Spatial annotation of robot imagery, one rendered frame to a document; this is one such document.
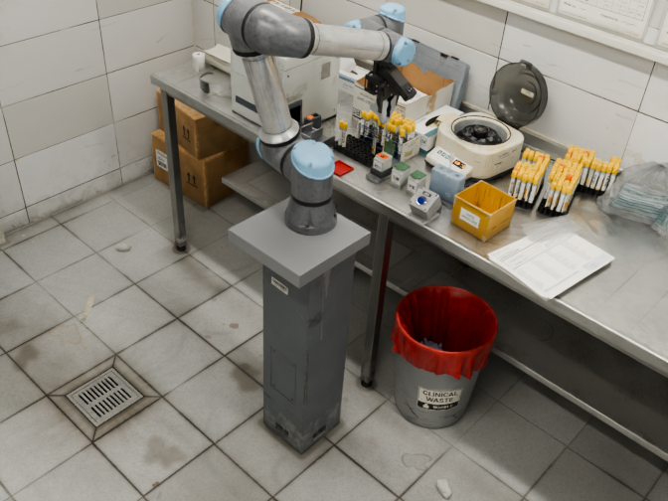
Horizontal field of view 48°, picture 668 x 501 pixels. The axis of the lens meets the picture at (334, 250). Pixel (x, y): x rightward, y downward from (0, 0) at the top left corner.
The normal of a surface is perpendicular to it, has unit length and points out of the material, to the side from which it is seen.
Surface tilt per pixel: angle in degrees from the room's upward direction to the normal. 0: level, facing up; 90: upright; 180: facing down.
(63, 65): 90
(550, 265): 1
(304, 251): 1
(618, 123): 90
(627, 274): 0
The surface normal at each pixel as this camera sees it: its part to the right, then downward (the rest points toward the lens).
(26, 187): 0.73, 0.46
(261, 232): 0.05, -0.79
